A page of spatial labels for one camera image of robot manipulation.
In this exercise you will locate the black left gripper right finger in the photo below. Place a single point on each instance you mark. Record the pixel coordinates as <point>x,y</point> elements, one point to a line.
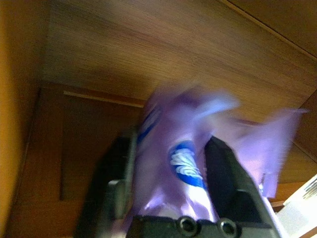
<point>230,178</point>

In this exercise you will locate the purple plastic snack bag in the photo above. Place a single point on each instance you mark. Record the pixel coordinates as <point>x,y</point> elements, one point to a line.
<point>178,124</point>

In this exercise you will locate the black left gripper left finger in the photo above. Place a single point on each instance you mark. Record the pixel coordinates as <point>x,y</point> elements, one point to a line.
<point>111,173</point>

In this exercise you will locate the ribbed translucent cabinet door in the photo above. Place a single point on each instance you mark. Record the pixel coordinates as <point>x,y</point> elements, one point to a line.
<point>301,203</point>

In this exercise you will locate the wooden cabinet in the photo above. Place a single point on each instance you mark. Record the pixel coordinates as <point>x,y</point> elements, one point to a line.
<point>148,49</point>

